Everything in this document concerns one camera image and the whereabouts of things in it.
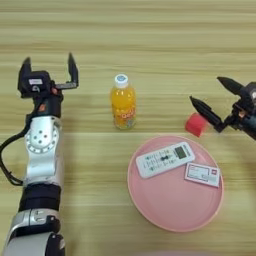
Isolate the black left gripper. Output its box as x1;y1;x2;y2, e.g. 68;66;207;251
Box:
17;52;80;118

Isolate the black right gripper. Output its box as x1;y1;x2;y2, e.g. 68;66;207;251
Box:
189;76;256;141

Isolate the red cube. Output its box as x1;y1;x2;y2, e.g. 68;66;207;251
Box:
184;112;210;138

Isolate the white and red card box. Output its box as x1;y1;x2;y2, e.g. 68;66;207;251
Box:
184;162;221;188

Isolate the orange juice bottle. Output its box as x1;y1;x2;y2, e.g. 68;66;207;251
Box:
110;73;137;131

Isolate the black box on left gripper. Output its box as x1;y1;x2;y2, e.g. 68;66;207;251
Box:
18;70;53;99

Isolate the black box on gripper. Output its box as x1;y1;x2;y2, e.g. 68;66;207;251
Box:
242;82;256;108
18;70;53;99

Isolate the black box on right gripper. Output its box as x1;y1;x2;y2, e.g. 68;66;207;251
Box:
242;82;256;108

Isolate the white remote control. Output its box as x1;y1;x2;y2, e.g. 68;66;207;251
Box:
135;141;196;180

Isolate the pink round plate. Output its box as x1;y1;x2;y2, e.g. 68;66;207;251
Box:
126;134;225;233

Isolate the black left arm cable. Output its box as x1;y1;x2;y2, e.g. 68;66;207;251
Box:
0;113;34;187

